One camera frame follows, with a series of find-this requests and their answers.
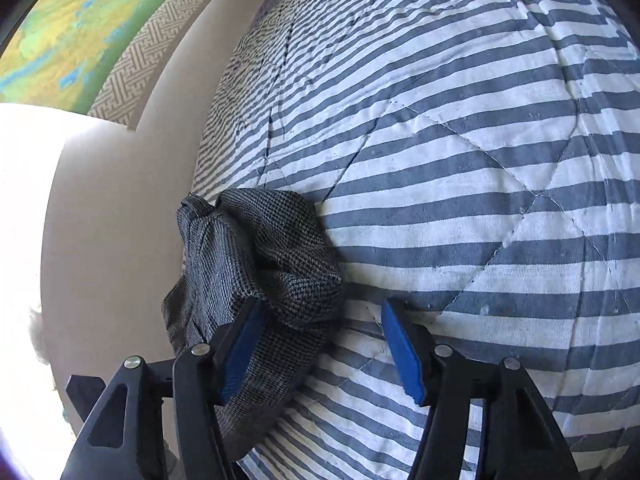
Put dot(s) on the blue white striped quilt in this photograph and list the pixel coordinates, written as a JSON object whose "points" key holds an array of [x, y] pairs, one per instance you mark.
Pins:
{"points": [[481, 159]]}

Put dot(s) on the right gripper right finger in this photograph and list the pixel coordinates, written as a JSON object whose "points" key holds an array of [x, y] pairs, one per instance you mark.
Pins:
{"points": [[519, 437]]}

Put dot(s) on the grey checked button jacket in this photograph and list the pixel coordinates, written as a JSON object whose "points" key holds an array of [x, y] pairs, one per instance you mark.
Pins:
{"points": [[268, 245]]}

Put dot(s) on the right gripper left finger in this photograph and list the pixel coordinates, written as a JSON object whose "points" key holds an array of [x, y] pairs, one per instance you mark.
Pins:
{"points": [[122, 422]]}

